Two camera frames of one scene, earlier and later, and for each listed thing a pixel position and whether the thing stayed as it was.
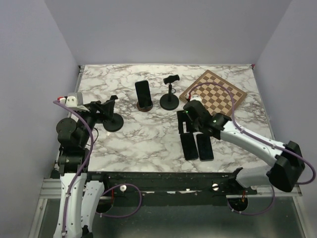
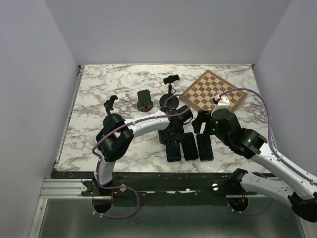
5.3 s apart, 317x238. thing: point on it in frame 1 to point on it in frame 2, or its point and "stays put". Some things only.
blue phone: x=142 y=90 to x=173 y=151
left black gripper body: x=91 y=117 to x=176 y=135
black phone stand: x=170 y=101 stays put
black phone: x=205 y=148 stays put
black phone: x=189 y=146 stays put
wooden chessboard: x=220 y=96 stays put
